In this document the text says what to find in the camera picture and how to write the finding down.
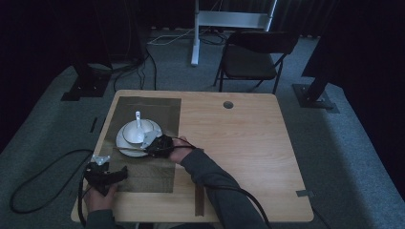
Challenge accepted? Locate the person's left hand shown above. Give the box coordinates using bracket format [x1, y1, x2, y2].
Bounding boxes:
[83, 184, 118, 213]

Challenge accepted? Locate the brown woven placemat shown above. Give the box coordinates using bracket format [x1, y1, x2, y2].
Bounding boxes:
[100, 95, 182, 194]

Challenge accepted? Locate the black folding chair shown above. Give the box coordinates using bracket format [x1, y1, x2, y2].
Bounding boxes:
[213, 31, 300, 94]

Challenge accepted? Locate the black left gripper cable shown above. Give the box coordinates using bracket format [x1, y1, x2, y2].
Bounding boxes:
[76, 173, 89, 227]

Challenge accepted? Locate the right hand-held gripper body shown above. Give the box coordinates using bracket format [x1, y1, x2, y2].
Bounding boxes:
[140, 128, 176, 159]

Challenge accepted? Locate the black floor cable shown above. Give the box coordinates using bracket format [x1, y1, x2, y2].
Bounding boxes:
[113, 47, 159, 93]

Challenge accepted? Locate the black stand base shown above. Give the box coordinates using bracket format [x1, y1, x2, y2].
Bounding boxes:
[292, 83, 340, 114]
[60, 60, 113, 102]

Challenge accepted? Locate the white metal stand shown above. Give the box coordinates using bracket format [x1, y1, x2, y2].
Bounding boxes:
[190, 0, 278, 67]

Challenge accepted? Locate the white plate with brown rim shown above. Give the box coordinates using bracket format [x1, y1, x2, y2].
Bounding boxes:
[115, 118, 163, 158]

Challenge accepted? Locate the person's right hand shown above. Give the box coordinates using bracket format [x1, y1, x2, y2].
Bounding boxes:
[168, 136, 196, 165]

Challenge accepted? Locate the white ceramic spoon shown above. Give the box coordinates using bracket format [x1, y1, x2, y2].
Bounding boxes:
[135, 111, 146, 143]

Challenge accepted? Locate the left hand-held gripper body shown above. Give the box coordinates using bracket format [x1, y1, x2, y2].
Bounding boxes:
[83, 155, 113, 196]

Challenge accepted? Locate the grey tape piece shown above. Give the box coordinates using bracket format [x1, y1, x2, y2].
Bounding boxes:
[295, 189, 316, 198]

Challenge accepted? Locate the wooden chopstick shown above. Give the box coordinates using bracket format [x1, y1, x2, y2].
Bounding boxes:
[113, 145, 151, 153]

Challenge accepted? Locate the white floor cable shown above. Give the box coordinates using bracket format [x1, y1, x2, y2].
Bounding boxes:
[147, 28, 196, 46]

